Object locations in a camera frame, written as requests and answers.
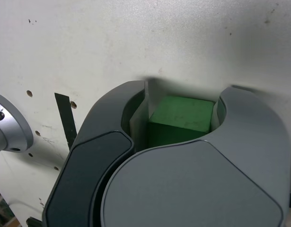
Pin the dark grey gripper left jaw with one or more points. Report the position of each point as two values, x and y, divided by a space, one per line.
88 165

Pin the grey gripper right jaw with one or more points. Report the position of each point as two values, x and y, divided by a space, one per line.
195 184

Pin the green cube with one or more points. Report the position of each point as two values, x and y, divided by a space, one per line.
183 113

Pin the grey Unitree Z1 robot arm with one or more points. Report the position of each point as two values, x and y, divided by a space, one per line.
10 127

